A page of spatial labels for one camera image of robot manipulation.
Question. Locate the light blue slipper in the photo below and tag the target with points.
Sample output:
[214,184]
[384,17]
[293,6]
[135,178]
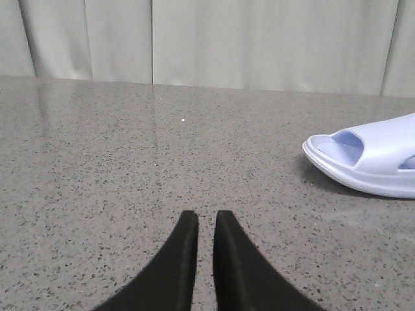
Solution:
[376,158]

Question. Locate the grey-white curtain backdrop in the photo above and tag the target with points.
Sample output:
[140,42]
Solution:
[362,47]

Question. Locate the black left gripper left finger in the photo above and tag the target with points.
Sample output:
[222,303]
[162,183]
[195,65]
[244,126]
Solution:
[167,282]

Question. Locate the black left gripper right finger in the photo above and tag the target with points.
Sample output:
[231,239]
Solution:
[244,279]

